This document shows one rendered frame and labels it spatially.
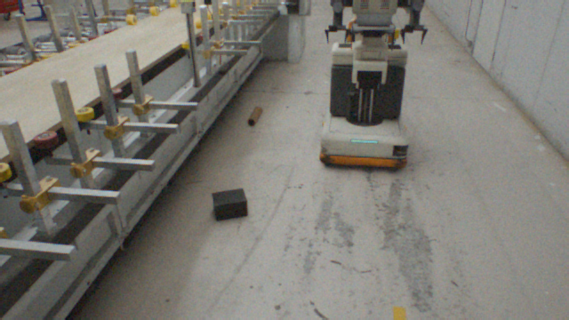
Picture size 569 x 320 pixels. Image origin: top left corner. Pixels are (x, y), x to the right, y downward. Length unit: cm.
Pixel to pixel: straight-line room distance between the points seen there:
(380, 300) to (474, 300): 45
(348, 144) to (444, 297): 128
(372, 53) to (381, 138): 59
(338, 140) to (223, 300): 143
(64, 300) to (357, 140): 201
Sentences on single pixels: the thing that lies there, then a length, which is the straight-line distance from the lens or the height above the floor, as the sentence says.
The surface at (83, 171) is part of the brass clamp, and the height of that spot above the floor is 81.
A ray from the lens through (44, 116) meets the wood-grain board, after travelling 201.
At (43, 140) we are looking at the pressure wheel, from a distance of 176.
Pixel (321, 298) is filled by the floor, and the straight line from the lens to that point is 213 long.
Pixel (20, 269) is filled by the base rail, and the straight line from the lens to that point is 148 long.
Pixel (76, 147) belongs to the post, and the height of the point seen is 90.
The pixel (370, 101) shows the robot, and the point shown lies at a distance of 319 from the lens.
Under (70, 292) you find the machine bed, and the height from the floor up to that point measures 17.
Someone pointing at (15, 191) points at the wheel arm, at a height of 83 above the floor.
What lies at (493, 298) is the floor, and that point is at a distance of 233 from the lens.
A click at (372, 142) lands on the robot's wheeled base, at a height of 25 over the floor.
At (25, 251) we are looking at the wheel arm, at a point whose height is 83.
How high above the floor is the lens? 155
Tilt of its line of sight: 29 degrees down
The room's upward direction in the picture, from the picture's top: 1 degrees counter-clockwise
